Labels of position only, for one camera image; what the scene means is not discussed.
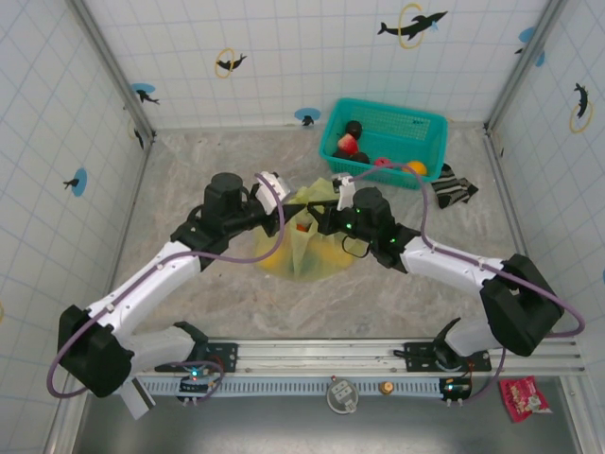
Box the right circuit board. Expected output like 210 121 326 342
439 375 473 408

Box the thin black right gripper cable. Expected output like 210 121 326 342
339 235 374 259

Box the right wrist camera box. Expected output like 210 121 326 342
330 173 356 213

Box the yellow fake lemon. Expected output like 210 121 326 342
258 253 292 275

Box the spiky dolphin ring sticker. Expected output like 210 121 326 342
569 82 595 133

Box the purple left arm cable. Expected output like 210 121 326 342
46 172 287 399

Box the yellow plastic bag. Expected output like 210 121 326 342
252 177 358 284

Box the black white striped sock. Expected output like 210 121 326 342
430 163 480 210

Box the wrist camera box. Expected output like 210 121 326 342
250 170 290 210
330 173 356 213

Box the left circuit board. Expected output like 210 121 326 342
178 363 223 406

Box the teal plastic mesh basket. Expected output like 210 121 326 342
318 97 449 190

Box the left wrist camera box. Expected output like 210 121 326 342
250 170 290 210

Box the grey white card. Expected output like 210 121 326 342
120 377 157 421

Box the round grey device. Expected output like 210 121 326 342
325 376 360 416

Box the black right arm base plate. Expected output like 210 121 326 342
392 340 493 374

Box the aluminium corner post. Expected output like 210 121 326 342
484 0 568 133
65 0 157 146

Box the white slotted cable duct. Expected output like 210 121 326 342
136 376 502 396

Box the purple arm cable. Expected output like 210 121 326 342
46 172 287 399
349 163 586 403

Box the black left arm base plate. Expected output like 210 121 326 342
163 340 238 375

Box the blue patch sticker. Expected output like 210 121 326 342
514 26 547 67

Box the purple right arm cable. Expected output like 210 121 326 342
349 163 586 403

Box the yellow fake mango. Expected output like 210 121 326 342
325 248 355 271

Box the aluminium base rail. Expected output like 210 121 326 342
484 125 529 259
153 121 488 132
112 134 157 271

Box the small yellow-orange fake fruit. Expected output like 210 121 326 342
405 160 429 183

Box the black animal ring sticker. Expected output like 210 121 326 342
127 117 146 151

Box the red snack packet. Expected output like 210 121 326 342
499 375 553 424

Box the aluminium mounting rail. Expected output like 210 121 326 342
131 336 587 377

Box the circuit board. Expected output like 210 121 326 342
178 363 223 406
439 375 473 408

